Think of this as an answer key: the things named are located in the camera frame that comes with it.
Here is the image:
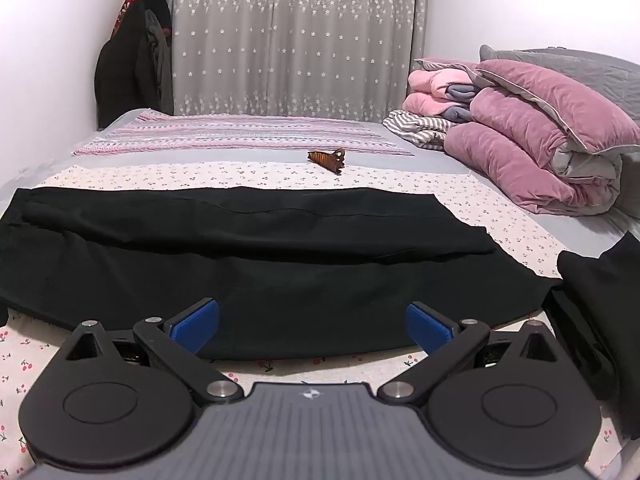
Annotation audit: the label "pink striped blanket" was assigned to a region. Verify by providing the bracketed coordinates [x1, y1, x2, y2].
[74, 110, 416, 157]

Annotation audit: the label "folded black cloth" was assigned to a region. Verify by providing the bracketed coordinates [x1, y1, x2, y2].
[544, 232, 640, 441]

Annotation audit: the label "grey white striped cloth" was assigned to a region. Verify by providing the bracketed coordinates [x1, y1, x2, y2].
[382, 109, 465, 151]

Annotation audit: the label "brown hair claw clip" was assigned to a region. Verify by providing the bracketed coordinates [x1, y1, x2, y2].
[307, 147, 347, 176]

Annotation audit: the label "hanging grey garment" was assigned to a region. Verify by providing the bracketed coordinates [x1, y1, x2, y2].
[145, 9, 174, 111]

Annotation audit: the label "grey bed cover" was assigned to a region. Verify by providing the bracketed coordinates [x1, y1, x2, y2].
[0, 107, 640, 241]

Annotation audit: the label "grey star print curtain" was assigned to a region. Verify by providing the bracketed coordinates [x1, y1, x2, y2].
[162, 0, 430, 123]

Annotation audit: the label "folded mauve velvet quilt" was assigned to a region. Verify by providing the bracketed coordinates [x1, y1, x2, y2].
[444, 59, 640, 217]

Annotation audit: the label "black pants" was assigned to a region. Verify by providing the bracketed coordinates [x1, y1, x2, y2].
[0, 186, 563, 362]

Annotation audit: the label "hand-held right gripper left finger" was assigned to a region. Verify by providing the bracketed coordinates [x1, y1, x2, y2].
[64, 298, 240, 405]

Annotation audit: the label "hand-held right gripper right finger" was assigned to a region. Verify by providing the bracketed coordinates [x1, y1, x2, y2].
[378, 302, 562, 405]

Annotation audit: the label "folded pink blanket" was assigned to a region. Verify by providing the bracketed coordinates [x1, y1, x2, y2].
[402, 66, 482, 124]

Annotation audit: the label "grey pillow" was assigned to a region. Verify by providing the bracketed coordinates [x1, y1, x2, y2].
[479, 45, 640, 122]

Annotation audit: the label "hanging red patterned garment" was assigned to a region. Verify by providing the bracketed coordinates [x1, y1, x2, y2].
[111, 0, 145, 37]

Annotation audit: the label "hanging black coat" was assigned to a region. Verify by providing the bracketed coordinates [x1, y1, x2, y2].
[95, 7, 173, 130]

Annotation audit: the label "cherry print bed sheet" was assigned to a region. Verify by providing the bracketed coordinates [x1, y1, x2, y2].
[0, 160, 640, 480]

